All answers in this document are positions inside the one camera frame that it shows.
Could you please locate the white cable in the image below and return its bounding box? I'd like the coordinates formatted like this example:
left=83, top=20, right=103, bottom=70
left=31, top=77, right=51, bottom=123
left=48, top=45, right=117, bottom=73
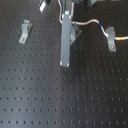
left=57, top=0, right=128, bottom=41

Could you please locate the grey middle cable clip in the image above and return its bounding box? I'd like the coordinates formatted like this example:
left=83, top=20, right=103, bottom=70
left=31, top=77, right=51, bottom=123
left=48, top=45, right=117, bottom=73
left=70, top=24, right=82, bottom=43

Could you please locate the long grey gripper finger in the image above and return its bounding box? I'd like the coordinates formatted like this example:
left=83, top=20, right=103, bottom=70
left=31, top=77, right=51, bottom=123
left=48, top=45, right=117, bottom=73
left=60, top=11, right=71, bottom=67

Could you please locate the white tag top left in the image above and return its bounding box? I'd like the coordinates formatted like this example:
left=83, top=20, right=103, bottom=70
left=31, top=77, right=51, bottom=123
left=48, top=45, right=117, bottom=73
left=39, top=0, right=47, bottom=12

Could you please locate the dark object top right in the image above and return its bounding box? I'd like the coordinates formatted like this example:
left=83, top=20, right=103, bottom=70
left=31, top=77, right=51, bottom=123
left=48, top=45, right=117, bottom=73
left=87, top=0, right=97, bottom=8

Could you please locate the grey right cable clip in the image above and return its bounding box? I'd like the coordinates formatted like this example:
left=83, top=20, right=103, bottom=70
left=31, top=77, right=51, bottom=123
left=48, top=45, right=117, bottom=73
left=106, top=27, right=116, bottom=52

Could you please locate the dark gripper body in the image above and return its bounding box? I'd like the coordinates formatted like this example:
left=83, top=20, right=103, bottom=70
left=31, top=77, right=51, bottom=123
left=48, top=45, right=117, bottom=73
left=62, top=0, right=74, bottom=16

